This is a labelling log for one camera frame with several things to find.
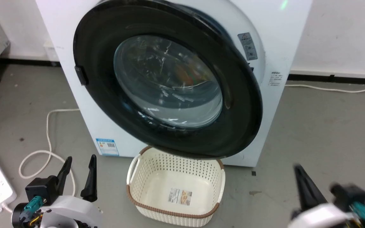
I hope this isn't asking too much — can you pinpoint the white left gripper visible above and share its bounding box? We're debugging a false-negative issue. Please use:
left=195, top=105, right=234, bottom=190
left=39, top=154, right=103, bottom=228

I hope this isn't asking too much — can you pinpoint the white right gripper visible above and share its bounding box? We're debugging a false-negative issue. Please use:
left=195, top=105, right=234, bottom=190
left=288, top=164, right=357, bottom=228

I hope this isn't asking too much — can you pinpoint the black round washer door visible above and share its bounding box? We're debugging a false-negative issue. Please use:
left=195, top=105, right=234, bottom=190
left=73, top=0, right=263, bottom=159

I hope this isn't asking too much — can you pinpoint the white front-load washing machine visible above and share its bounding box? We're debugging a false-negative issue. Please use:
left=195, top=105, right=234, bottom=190
left=35, top=0, right=313, bottom=168

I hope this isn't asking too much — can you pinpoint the blue energy label sticker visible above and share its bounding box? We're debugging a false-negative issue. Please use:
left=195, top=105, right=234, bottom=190
left=95, top=138, right=120, bottom=157

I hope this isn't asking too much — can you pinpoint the cream perforated laundry basket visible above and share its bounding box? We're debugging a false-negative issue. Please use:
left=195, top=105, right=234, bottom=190
left=126, top=146, right=226, bottom=228

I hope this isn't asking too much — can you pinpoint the basket product label sticker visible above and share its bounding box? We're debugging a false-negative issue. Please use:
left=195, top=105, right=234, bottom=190
left=168, top=187, right=193, bottom=206

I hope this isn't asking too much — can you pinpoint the orange garment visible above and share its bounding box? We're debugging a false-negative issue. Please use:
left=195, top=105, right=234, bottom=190
left=174, top=65, right=199, bottom=87

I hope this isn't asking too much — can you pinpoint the grey warning label sticker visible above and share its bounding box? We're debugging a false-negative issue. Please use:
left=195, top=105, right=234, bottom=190
left=237, top=32, right=259, bottom=61

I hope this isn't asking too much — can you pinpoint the left cable with teal plug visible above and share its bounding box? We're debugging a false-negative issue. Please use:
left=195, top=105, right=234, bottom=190
left=18, top=195, right=45, bottom=222

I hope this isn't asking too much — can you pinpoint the white power cord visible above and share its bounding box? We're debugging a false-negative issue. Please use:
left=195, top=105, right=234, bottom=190
left=2, top=109, right=80, bottom=213

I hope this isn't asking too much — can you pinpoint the thin white floor cable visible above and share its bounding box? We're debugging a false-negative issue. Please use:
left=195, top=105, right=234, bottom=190
left=285, top=84, right=365, bottom=93

